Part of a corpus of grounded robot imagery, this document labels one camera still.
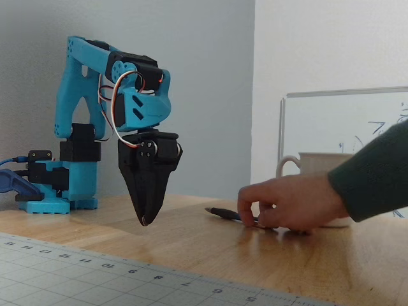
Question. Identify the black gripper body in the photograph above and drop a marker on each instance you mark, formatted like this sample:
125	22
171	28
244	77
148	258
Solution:
150	166

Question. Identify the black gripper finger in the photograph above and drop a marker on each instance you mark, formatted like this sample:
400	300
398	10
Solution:
146	178
161	188

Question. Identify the dark blue pen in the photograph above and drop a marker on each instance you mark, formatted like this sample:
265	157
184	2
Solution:
223	213

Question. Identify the forearm in green sleeve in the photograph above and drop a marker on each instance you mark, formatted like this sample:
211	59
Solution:
376	172

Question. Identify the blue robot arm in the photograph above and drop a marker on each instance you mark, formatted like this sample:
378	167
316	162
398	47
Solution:
79	57

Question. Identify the person's bare hand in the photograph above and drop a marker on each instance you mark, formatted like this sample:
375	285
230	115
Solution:
296	201

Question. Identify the black motor controller board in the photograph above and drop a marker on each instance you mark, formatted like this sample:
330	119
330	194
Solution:
39	157

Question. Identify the grey cutting mat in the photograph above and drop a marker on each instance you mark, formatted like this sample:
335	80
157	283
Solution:
63	280

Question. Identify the white ceramic mug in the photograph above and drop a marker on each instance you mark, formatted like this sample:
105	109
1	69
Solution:
314	162

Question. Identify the whiteboard with blue drawings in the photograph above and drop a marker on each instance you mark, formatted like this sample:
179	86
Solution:
318	121

